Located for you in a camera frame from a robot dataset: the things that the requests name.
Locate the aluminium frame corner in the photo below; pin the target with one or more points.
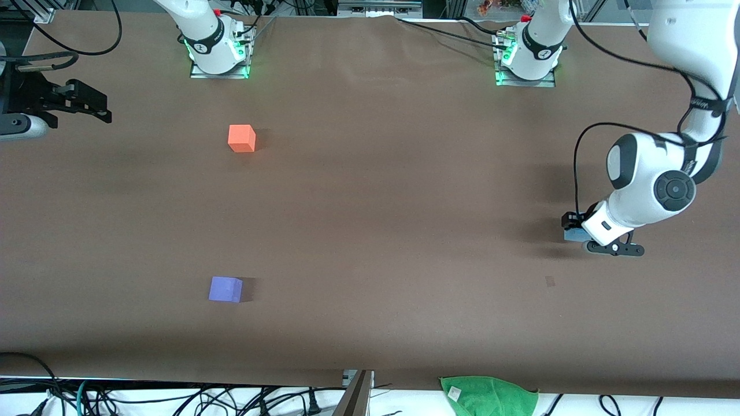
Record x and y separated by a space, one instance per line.
43 12

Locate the green cloth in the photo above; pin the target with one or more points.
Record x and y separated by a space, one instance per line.
488 398

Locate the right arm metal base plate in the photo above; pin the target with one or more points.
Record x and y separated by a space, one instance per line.
231 74

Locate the metal post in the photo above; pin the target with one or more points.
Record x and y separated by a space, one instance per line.
354 401

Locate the purple foam block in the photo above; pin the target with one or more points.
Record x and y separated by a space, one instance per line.
224 289

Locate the orange foam block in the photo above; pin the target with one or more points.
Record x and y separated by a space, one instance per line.
241 138

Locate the colourful toy pile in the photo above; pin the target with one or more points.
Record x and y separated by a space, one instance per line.
488 7

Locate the silver equipment box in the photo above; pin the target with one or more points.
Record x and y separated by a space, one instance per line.
378 7

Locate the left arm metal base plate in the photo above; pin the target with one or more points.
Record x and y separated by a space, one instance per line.
549 82

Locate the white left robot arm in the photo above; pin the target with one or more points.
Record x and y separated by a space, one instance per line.
694 34

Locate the blue foam block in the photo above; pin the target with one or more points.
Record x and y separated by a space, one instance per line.
573 235

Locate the brown table cover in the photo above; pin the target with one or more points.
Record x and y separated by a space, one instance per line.
370 260

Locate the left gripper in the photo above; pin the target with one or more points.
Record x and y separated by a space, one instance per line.
572 220

